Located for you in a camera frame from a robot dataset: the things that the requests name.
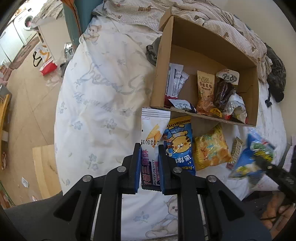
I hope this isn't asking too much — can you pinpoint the wooden chair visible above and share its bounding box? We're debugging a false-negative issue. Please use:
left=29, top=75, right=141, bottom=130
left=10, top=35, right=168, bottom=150
left=1, top=84, right=12, bottom=170

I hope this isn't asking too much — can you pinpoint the beige checkered duvet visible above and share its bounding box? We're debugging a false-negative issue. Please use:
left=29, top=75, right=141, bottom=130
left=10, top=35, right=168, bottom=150
left=92, top=0, right=271, bottom=83

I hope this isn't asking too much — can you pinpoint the silver foil bag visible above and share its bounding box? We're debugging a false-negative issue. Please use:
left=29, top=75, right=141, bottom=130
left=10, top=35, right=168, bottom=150
left=60, top=43, right=74, bottom=70

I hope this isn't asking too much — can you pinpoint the grey cloth by box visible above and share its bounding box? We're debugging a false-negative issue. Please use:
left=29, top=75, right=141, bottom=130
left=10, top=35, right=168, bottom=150
left=145, top=36, right=161, bottom=66

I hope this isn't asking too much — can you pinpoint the yellow chips snack bag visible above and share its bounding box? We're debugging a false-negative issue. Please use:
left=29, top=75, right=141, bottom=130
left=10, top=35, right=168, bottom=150
left=193, top=124, right=232, bottom=171

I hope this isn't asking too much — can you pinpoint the white washing machine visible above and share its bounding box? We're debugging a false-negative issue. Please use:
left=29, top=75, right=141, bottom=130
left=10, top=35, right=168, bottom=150
left=13, top=9, right=36, bottom=46

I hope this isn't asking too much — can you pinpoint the dark patterned garment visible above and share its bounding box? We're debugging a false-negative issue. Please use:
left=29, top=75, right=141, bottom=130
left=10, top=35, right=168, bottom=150
left=265, top=43, right=287, bottom=108

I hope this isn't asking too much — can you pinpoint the white red snack bag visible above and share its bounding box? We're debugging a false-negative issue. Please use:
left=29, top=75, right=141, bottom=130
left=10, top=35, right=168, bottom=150
left=225, top=93, right=247, bottom=123

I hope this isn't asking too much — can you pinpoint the teal orange cushion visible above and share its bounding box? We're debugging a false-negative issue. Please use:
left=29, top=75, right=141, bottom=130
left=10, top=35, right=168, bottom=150
left=61, top=0, right=103, bottom=49

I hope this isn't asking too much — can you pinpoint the red white shopping bag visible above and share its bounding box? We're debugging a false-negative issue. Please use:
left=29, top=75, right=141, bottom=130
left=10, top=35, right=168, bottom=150
left=33, top=43, right=57, bottom=76

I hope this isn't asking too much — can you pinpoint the white floral bed sheet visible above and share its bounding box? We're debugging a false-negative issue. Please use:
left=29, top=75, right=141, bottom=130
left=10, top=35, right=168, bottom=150
left=54, top=16, right=287, bottom=240

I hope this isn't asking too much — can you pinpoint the blue tiger snack bag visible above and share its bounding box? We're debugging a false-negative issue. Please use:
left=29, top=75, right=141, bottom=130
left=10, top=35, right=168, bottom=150
left=163, top=115, right=196, bottom=176

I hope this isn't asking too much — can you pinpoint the pink plaid snack bar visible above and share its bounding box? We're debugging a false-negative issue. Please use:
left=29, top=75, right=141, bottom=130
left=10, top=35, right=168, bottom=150
left=226, top=137, right=243, bottom=170

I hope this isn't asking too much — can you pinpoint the white cabinet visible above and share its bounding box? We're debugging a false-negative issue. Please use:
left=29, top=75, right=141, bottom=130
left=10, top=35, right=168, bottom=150
left=38, top=16, right=71, bottom=60

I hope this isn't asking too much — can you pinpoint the white blue snack bar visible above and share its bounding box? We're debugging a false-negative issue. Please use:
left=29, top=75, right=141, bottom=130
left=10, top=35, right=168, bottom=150
left=169, top=99, right=197, bottom=113

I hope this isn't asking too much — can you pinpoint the dark meat snack packet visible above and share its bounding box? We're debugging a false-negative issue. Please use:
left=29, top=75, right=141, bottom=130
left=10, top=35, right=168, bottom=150
left=214, top=69, right=239, bottom=112

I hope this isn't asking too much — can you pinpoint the blue green snack bag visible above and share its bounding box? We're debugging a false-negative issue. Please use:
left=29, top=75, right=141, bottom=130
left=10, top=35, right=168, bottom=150
left=228, top=130, right=275, bottom=186

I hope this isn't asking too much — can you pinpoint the white purple cone snack packet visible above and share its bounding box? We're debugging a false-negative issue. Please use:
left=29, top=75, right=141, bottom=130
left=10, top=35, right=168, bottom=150
left=140, top=108, right=171, bottom=191

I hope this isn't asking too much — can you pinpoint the red white wafer bar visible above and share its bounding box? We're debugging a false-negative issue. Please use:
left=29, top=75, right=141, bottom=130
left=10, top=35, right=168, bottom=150
left=178, top=71, right=189, bottom=93
left=166, top=63, right=184, bottom=98

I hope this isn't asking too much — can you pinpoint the brown cardboard box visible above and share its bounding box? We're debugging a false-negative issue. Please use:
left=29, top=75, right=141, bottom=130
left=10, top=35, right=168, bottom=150
left=150, top=8, right=259, bottom=127

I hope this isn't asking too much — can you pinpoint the person's hand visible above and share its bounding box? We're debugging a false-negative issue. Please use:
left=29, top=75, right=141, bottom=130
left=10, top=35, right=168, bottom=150
left=260, top=191, right=295, bottom=231

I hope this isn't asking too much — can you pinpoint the yellow peanut snack packet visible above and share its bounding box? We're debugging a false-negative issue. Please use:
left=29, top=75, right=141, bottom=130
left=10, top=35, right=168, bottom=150
left=197, top=70, right=215, bottom=115

